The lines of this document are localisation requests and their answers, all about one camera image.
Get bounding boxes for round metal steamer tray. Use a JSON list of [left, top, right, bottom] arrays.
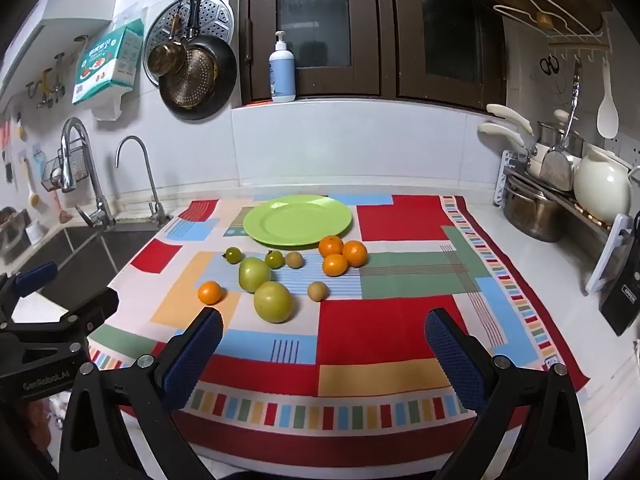
[[143, 0, 235, 86]]

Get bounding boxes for black knife block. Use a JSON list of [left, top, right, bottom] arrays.
[[585, 212, 640, 337]]

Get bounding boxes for tall chrome faucet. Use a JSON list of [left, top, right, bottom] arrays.
[[61, 117, 117, 231]]

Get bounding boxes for wire faucet basket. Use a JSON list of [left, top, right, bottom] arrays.
[[41, 142, 91, 192]]

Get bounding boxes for large steel pot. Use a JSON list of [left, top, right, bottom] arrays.
[[502, 175, 566, 243]]

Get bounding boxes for white wall rack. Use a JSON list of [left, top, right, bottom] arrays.
[[492, 0, 615, 63]]

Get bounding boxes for copper perforated colander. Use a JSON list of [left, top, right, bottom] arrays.
[[167, 46, 220, 110]]

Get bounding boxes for white blue pump bottle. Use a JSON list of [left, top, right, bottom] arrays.
[[268, 30, 297, 104]]

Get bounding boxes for small orange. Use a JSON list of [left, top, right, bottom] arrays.
[[322, 253, 349, 277], [198, 281, 223, 306], [318, 235, 345, 259], [342, 240, 369, 267]]

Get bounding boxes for white wall outlet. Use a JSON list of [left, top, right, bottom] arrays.
[[605, 135, 640, 166]]

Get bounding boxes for black frying pan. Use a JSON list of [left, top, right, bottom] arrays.
[[159, 0, 238, 122]]

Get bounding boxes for small steel pot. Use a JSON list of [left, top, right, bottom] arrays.
[[537, 121, 586, 158]]

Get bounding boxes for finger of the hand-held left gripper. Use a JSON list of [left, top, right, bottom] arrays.
[[0, 261, 58, 322], [0, 287, 121, 357]]

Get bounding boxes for metal dish rack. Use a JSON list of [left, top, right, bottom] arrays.
[[495, 150, 640, 243]]

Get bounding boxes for chrome gooseneck faucet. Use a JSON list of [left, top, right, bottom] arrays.
[[116, 135, 173, 227]]

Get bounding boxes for white ceramic pitcher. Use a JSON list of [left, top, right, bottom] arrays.
[[573, 145, 640, 224]]

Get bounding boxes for yellow dish brush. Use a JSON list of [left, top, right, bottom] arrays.
[[20, 155, 41, 208]]

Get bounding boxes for pan with white handle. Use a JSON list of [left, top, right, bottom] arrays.
[[477, 122, 543, 177]]

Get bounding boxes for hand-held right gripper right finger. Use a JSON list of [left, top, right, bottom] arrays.
[[424, 307, 588, 480]]

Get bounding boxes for green white paper box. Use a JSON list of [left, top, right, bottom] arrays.
[[71, 18, 146, 121]]

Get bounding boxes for steel kitchen sink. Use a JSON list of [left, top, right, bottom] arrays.
[[0, 225, 161, 311]]

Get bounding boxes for green plate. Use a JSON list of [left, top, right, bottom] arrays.
[[243, 194, 354, 248]]

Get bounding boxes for metal spatula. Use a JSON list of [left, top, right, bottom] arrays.
[[541, 62, 583, 192]]

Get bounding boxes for dark wooden window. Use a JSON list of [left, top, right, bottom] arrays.
[[389, 0, 508, 113], [239, 0, 386, 107]]

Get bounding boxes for large green fruit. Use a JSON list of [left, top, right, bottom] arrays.
[[253, 281, 294, 324], [238, 257, 272, 294]]

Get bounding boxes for white rice paddle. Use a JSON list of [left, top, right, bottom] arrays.
[[597, 57, 620, 140]]

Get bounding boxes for colourful patchwork tablecloth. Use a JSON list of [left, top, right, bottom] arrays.
[[87, 194, 591, 476]]

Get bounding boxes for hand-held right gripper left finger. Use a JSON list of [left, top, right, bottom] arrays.
[[57, 305, 226, 480]]

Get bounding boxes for small brass saucepan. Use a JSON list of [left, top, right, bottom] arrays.
[[148, 15, 187, 77]]

